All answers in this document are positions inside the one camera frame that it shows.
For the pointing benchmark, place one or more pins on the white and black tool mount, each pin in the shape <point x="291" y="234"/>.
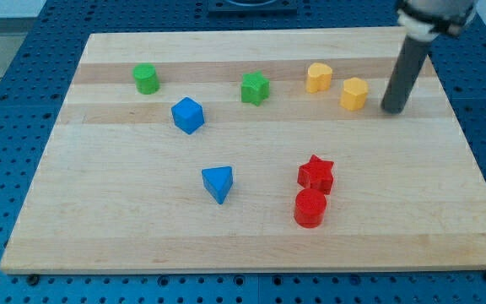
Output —
<point x="424" y="20"/>

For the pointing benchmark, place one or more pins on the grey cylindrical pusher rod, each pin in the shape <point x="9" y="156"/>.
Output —
<point x="404" y="75"/>

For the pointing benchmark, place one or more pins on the red star block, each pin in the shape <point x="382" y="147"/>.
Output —
<point x="316" y="174"/>

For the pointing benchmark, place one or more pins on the green star block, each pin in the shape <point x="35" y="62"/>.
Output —
<point x="254" y="88"/>

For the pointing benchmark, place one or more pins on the wooden board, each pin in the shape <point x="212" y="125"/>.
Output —
<point x="119" y="188"/>

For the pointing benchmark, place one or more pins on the yellow hexagon block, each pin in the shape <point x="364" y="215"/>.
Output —
<point x="354" y="94"/>

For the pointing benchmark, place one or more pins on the yellow heart block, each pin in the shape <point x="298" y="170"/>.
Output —
<point x="319" y="77"/>

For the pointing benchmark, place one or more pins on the red cylinder block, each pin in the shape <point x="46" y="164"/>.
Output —
<point x="309" y="209"/>

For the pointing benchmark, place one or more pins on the blue cube block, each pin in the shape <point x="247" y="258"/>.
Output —
<point x="188" y="115"/>

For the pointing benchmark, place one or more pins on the blue triangle block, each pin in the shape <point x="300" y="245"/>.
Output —
<point x="218" y="181"/>

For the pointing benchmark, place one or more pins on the green cylinder block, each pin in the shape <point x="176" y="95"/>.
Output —
<point x="146" y="78"/>

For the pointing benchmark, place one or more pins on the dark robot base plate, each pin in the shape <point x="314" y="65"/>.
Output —
<point x="217" y="7"/>

